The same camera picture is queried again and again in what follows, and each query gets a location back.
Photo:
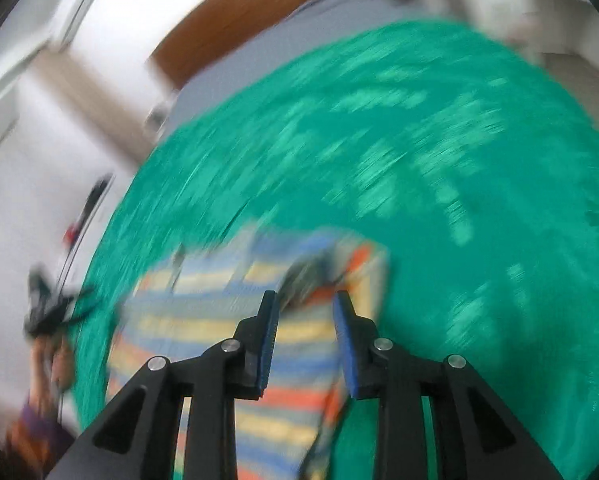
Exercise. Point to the beige curtain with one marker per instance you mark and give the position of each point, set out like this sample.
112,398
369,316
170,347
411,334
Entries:
94,105

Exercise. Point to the grey bed sheet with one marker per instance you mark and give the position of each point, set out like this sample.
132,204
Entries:
289,45

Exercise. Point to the green velvet blanket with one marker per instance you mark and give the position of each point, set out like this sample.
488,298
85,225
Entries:
429,210

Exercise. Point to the brown wooden headboard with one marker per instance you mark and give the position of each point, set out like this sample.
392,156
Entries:
239,30

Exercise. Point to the striped knit sweater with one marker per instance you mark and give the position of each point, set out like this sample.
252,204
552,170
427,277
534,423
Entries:
289,325

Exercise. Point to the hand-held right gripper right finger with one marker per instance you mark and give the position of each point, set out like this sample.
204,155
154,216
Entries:
347,350

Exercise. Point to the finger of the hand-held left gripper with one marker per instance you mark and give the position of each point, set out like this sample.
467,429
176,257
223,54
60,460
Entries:
81,302

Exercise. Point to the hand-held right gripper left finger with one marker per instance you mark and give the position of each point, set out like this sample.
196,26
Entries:
268,345

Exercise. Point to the white security camera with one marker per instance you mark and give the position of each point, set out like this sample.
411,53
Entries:
157,117

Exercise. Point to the person's left forearm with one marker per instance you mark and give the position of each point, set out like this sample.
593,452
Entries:
49,390

